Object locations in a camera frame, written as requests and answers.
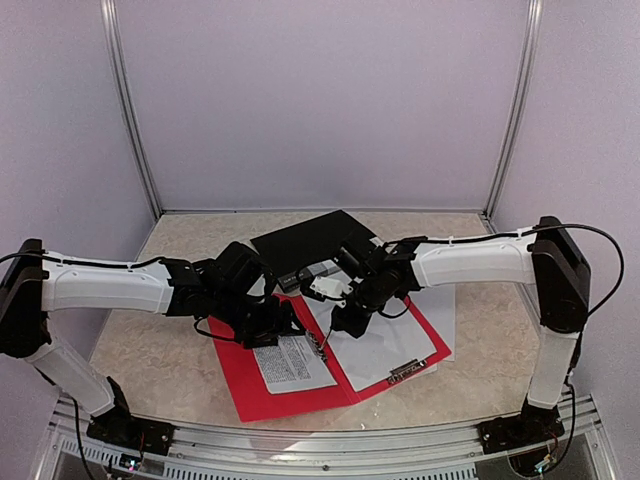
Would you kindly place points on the red folder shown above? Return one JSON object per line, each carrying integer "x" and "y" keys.
{"x": 254, "y": 403}

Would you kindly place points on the printed text sheet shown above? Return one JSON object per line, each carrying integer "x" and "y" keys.
{"x": 294, "y": 365}

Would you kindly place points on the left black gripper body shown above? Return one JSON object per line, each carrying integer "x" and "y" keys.
{"x": 248, "y": 317}

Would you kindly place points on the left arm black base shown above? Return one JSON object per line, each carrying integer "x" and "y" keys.
{"x": 117, "y": 426}

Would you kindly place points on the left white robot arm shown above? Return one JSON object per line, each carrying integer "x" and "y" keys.
{"x": 38, "y": 282}

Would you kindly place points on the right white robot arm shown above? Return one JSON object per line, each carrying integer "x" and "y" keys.
{"x": 521, "y": 305}

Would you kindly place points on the aluminium front rail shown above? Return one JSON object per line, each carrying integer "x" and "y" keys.
{"x": 197, "y": 451}

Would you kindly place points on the aluminium frame post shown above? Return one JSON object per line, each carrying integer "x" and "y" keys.
{"x": 517, "y": 107}
{"x": 118, "y": 66}

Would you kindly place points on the white sheet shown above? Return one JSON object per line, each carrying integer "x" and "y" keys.
{"x": 438, "y": 306}
{"x": 386, "y": 345}

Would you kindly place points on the right aluminium frame post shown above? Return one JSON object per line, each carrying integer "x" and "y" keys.
{"x": 517, "y": 107}

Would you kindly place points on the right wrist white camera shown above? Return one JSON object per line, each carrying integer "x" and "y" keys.
{"x": 324, "y": 289}

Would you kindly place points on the white sheet top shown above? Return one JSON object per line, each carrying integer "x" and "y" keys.
{"x": 386, "y": 345}

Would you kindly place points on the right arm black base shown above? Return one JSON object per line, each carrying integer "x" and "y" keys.
{"x": 530, "y": 426}

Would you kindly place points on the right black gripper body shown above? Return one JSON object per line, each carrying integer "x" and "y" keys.
{"x": 370, "y": 295}

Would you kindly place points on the black folder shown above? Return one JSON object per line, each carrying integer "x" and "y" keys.
{"x": 293, "y": 248}

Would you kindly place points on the blank white sheet lower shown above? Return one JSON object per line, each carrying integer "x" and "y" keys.
{"x": 438, "y": 306}

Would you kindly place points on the left aluminium frame post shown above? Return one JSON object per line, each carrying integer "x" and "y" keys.
{"x": 118, "y": 66}

